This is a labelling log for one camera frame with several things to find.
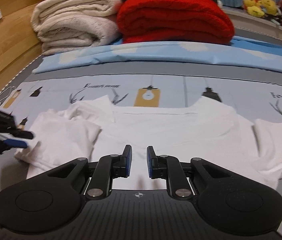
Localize white long-sleeve shirt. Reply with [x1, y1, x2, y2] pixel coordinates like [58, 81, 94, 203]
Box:
[15, 96, 282, 190]

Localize wooden bed headboard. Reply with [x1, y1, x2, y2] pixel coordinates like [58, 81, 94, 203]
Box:
[0, 0, 41, 91]

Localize grey patterned duvet cover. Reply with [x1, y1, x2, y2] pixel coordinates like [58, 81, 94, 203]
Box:
[0, 27, 282, 240]

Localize cream folded blanket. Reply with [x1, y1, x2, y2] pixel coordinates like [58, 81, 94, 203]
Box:
[30, 0, 123, 55]

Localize light blue cloud sheet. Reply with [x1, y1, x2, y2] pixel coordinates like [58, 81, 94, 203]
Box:
[32, 36, 282, 74]

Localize red folded blanket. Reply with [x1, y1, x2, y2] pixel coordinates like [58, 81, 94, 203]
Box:
[117, 0, 235, 44]

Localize yellow plush toys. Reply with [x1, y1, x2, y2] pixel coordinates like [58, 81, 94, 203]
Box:
[242, 0, 282, 18]

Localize white charging cable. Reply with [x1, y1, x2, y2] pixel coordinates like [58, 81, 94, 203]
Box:
[0, 87, 17, 107]

